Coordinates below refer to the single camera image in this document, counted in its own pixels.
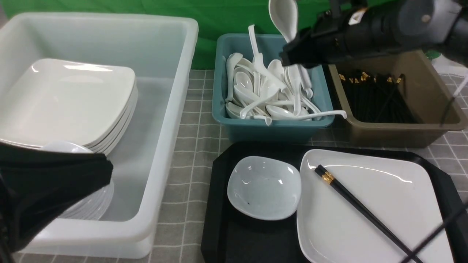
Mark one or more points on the black serving tray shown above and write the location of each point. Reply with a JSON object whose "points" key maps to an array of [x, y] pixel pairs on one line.
{"points": [[232, 237]]}

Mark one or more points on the black chopsticks with gold band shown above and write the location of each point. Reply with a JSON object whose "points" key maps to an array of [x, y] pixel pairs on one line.
{"points": [[350, 198]]}

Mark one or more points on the bundle of black chopsticks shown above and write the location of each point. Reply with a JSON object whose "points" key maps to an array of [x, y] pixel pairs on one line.
{"points": [[376, 98]]}

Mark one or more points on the pile of white soup spoons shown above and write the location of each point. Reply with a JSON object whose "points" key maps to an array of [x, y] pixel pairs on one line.
{"points": [[268, 93]]}

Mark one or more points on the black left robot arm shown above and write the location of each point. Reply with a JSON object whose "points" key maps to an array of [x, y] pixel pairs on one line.
{"points": [[38, 185]]}

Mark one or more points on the stack of white square plates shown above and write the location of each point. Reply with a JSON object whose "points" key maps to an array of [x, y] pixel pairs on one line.
{"points": [[56, 100]]}

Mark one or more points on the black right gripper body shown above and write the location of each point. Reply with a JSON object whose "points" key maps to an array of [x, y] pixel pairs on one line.
{"points": [[353, 34]]}

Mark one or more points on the large translucent white plastic tub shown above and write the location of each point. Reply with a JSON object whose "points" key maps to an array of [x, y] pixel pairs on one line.
{"points": [[106, 240]]}

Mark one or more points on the green backdrop cloth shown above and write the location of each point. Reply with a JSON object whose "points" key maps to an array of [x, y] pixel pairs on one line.
{"points": [[219, 18]]}

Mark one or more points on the brown plastic bin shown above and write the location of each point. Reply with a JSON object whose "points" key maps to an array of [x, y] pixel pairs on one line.
{"points": [[424, 92]]}

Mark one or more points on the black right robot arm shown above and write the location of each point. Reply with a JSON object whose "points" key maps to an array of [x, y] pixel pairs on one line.
{"points": [[392, 27]]}

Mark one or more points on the small white square bowl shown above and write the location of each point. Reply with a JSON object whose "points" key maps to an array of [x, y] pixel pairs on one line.
{"points": [[264, 188]]}

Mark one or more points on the stack of small white bowls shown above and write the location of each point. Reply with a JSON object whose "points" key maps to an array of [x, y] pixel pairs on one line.
{"points": [[93, 206]]}

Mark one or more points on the white ceramic soup spoon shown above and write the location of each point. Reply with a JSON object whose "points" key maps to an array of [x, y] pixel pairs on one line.
{"points": [[285, 16]]}

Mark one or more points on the teal plastic bin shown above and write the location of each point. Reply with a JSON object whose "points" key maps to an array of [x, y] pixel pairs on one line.
{"points": [[256, 130]]}

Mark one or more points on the large white square plate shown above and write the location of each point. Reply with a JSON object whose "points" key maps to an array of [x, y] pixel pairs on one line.
{"points": [[398, 192]]}

